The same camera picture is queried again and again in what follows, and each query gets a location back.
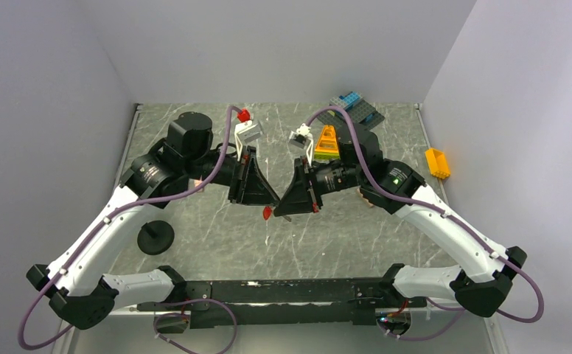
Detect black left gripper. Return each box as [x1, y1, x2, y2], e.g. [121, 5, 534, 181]
[186, 145, 280, 207]

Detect orange triangular toy piece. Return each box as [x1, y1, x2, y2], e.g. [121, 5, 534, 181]
[313, 125, 340, 160]

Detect black round microphone stand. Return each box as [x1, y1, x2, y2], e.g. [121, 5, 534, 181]
[137, 221, 175, 256]

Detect red key tag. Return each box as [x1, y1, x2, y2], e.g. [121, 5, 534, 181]
[262, 206, 273, 221]

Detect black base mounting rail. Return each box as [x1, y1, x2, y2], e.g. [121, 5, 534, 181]
[137, 277, 426, 329]

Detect grey brick baseplate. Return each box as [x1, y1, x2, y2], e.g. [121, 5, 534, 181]
[330, 96, 385, 130]

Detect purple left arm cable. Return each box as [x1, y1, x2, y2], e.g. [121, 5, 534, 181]
[17, 105, 243, 351]

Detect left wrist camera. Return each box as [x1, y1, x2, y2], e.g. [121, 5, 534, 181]
[234, 108, 264, 160]

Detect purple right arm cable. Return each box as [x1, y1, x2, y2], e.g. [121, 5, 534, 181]
[305, 105, 545, 342]

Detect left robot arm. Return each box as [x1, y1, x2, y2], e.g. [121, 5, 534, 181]
[27, 109, 279, 330]

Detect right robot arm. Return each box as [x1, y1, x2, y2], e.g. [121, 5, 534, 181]
[273, 124, 527, 317]

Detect yellow toy bin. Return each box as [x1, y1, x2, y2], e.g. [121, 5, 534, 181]
[425, 147, 451, 180]

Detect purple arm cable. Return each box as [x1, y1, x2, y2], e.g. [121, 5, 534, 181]
[17, 105, 243, 351]
[305, 105, 545, 342]

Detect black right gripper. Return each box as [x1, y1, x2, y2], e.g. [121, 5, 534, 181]
[273, 155, 365, 216]

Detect blue toy bricks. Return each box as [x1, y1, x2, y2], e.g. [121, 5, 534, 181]
[338, 91, 363, 111]

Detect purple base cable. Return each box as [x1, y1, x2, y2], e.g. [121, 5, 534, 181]
[153, 297, 239, 354]

